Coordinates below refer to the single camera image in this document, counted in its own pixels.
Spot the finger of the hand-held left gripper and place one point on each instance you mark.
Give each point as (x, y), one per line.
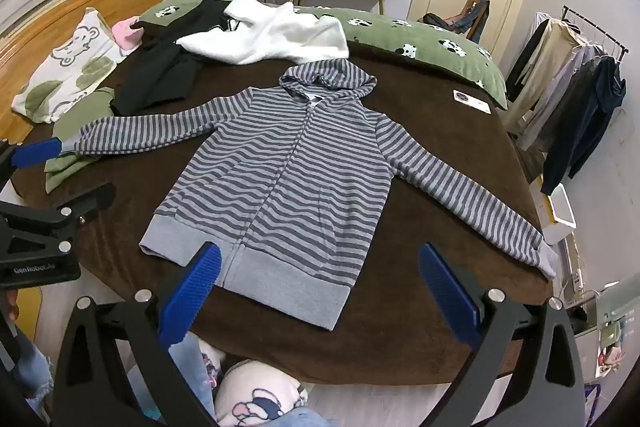
(37, 152)
(75, 207)

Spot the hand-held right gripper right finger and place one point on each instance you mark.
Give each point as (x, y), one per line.
(447, 294)

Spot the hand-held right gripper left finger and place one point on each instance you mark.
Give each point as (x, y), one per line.
(195, 292)

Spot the grey striped hoodie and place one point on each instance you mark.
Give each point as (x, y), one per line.
(290, 187)

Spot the chair draped with clothes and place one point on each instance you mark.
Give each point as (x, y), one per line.
(460, 19)

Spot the black metal clothes rack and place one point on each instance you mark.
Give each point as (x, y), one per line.
(595, 27)

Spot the green folded garment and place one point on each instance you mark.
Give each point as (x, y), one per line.
(80, 117)

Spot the leaf and bear print pillow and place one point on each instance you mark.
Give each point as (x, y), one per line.
(65, 72)

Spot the person's blue denim pants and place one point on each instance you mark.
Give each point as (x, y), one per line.
(192, 377)

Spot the cartoon print plush cloth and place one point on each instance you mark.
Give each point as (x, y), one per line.
(255, 394)

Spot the black garment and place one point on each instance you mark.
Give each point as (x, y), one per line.
(155, 77)

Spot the white foam box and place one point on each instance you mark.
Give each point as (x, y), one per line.
(560, 212)

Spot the pink cloth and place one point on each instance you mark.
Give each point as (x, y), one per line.
(125, 37)

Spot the wooden headboard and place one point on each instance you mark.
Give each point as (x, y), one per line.
(75, 2)

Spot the cluttered side table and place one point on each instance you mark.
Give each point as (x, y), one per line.
(607, 332)

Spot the white card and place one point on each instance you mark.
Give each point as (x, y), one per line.
(470, 101)

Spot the hanging navy jacket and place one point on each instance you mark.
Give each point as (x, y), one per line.
(595, 117)

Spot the hanging grey garment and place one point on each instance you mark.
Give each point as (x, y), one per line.
(570, 97)

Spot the hanging beige coat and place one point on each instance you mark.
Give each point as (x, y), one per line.
(550, 62)

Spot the hanging black coat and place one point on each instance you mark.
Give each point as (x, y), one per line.
(527, 52)

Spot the white fleece garment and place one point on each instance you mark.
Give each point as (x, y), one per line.
(280, 37)

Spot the green cow print duvet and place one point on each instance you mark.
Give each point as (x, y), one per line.
(400, 32)

